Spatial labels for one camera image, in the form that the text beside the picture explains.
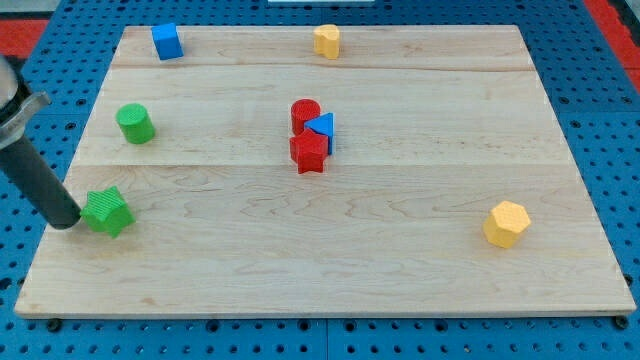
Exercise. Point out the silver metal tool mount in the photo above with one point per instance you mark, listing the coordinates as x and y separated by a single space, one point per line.
18 103

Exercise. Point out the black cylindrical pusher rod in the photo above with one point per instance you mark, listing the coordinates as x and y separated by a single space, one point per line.
27 169

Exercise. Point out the green star block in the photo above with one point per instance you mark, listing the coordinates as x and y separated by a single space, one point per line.
107 211

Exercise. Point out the red star block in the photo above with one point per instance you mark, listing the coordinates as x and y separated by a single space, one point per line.
309 151

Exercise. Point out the green cylinder block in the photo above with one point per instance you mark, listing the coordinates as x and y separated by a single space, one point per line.
135 123

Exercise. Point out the blue cube block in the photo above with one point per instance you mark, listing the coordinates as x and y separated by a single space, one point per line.
167 42

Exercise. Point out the red cylinder block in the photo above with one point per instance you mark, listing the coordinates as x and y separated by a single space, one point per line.
301 111

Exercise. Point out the blue triangle block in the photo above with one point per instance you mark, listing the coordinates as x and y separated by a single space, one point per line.
324 125

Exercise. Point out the yellow heart block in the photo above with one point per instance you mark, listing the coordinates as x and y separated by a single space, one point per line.
326 41

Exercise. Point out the light wooden board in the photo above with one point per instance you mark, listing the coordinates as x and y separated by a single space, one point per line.
434 126

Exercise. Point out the yellow hexagon block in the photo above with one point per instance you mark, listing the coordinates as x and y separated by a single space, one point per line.
505 224

